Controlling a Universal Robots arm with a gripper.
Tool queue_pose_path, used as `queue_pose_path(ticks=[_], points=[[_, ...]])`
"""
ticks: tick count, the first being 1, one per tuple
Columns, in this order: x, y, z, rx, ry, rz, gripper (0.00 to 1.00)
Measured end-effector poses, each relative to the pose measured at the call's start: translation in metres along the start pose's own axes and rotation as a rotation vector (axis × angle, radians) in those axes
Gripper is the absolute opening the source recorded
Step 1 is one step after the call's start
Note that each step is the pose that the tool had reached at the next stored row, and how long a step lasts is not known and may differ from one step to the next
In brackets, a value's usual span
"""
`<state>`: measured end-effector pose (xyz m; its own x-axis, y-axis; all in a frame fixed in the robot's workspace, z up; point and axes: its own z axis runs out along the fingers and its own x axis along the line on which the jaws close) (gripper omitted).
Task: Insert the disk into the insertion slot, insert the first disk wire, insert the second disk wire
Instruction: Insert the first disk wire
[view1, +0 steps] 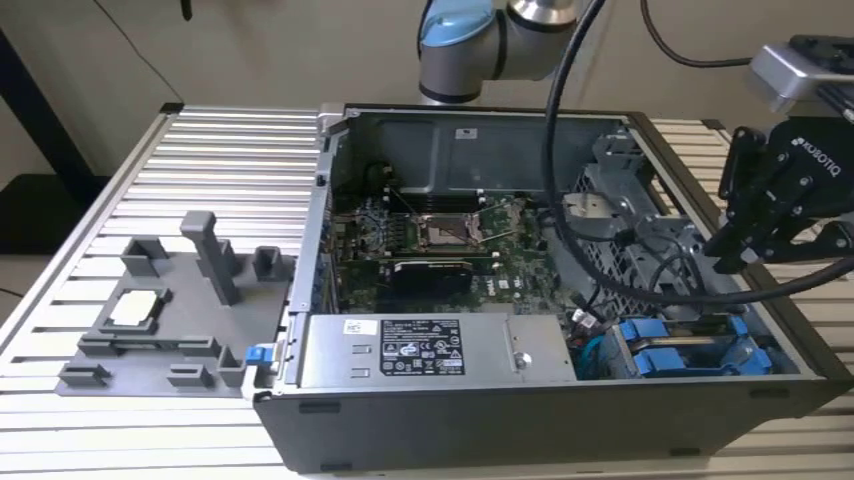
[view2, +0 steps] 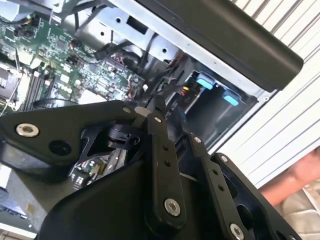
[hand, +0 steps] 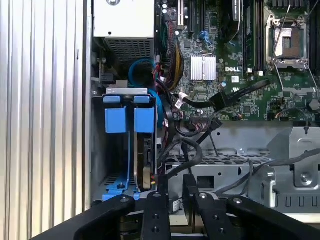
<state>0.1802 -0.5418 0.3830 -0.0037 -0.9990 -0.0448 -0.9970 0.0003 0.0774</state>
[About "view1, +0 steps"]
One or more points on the black graphics card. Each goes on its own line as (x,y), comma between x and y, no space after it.
(434,285)

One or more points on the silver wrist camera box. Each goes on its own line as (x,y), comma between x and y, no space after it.
(788,75)

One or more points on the blue case latch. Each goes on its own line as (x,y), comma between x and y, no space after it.
(257,355)

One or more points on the black RAM slot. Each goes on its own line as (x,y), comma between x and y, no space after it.
(434,191)
(434,196)
(434,201)

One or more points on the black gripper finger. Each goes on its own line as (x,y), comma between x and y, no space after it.
(741,170)
(781,232)

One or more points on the silver CPU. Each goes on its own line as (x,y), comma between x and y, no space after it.
(137,306)

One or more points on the silver perforated drive cage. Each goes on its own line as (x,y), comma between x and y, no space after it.
(615,255)

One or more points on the CPU socket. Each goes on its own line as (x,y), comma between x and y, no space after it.
(444,235)

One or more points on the silver power supply unit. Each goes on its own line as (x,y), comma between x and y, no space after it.
(321,350)

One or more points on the grey parts rack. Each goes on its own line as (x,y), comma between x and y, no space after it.
(174,360)

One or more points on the hard disk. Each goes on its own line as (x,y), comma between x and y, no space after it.
(651,332)

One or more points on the green motherboard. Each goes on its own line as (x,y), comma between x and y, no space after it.
(528,260)

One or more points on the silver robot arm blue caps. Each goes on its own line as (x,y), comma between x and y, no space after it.
(461,65)

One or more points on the grey metal disk bay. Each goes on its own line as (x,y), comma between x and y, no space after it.
(624,362)

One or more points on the black PC case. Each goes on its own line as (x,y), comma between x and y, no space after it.
(468,430)

